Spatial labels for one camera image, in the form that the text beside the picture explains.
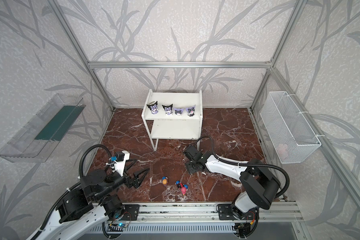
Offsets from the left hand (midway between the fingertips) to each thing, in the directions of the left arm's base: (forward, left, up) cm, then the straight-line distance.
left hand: (145, 162), depth 65 cm
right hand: (+10, -21, -22) cm, 32 cm away
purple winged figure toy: (+21, -14, +11) cm, 27 cm away
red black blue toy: (-4, -14, -23) cm, 27 cm away
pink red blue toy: (-6, -17, -24) cm, 30 cm away
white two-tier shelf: (+21, -11, +7) cm, 25 cm away
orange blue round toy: (-1, -6, -23) cm, 24 cm away
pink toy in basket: (+9, -66, -3) cm, 66 cm away
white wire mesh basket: (+8, -62, +11) cm, 63 cm away
